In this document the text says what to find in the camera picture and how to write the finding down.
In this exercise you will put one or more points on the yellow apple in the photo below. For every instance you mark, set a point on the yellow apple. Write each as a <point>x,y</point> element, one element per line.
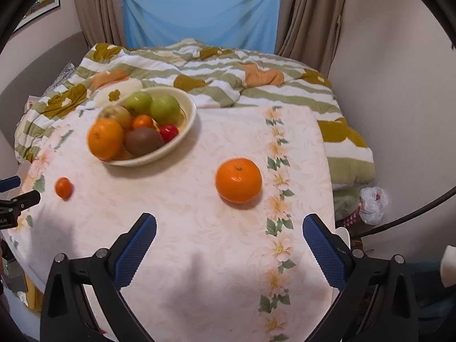
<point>115,114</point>

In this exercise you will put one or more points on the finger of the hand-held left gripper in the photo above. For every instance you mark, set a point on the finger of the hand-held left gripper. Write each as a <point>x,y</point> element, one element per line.
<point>9,183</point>
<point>25,199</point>

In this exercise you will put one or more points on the blue window cloth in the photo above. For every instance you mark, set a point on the blue window cloth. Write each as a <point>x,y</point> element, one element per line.
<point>199,10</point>

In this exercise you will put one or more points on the white plastic bag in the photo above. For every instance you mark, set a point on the white plastic bag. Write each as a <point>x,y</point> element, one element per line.
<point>372,203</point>

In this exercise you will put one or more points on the framed picture of houses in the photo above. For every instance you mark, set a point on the framed picture of houses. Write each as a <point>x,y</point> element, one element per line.
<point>42,3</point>

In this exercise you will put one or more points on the brown kiwi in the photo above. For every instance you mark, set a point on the brown kiwi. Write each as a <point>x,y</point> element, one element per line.
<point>142,141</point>

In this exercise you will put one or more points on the grey padded headboard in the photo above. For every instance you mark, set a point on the grey padded headboard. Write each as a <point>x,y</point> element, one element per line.
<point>35,67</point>

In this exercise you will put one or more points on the beige curtain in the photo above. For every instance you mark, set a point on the beige curtain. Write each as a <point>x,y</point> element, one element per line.
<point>310,17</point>
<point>96,7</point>

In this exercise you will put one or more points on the grey patterned pillow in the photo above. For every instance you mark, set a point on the grey patterned pillow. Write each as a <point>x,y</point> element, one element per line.
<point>64,74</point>

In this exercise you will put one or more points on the red cherry tomato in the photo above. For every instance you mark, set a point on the red cherry tomato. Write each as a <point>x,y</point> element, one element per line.
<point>168,132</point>

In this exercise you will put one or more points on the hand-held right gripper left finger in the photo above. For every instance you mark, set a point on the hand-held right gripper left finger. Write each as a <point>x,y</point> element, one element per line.
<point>137,253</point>

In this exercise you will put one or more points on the small white box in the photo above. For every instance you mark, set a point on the small white box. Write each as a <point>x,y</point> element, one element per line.
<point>32,101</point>

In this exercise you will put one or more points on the green apple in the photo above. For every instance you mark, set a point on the green apple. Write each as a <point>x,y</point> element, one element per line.
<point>165,108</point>
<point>138,102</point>

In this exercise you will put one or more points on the cream bowl with yellow inside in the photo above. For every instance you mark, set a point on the cream bowl with yellow inside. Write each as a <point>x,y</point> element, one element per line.
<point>186,117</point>

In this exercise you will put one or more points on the floral white tablecloth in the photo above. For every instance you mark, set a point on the floral white tablecloth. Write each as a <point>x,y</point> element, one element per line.
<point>196,221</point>

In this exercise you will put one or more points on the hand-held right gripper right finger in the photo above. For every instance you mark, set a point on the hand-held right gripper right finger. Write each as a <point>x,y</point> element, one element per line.
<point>322,253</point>

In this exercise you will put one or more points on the large orange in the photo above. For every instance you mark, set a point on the large orange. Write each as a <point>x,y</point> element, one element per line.
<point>105,139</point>
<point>238,181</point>

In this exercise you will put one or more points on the white object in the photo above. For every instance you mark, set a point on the white object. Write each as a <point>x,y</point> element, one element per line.
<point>449,263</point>

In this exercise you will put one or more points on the green striped floral blanket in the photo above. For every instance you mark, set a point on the green striped floral blanket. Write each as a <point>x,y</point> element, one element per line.
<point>285,89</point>

